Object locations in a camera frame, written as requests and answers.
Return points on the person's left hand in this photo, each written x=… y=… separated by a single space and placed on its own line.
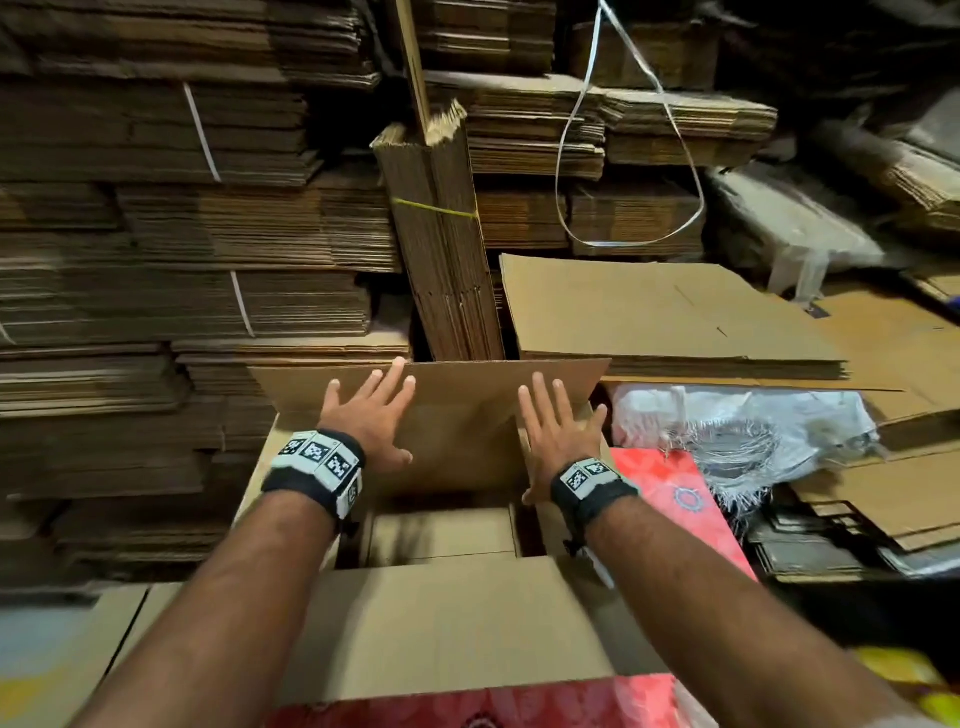
x=368 y=420

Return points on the person's right hand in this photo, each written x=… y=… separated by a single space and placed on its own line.
x=558 y=435

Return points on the large cardboard box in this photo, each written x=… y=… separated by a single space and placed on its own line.
x=645 y=308
x=75 y=660

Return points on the yellow-tied cardboard bundle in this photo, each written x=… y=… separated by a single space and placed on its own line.
x=438 y=225

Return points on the wall of cardboard stacks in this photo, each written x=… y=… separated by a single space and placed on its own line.
x=165 y=240

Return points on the low pile of cardboard sheets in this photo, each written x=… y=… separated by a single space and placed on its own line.
x=885 y=503

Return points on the person's right forearm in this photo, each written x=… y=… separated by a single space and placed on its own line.
x=750 y=623

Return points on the person's left forearm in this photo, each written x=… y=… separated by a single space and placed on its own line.
x=210 y=615

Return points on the red patterned table cloth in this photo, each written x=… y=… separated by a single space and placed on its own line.
x=683 y=503

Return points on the white woven sack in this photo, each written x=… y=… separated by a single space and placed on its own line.
x=765 y=428

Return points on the white plastic sack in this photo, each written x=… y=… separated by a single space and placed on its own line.
x=788 y=218

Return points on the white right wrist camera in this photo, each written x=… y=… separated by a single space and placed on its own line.
x=588 y=558

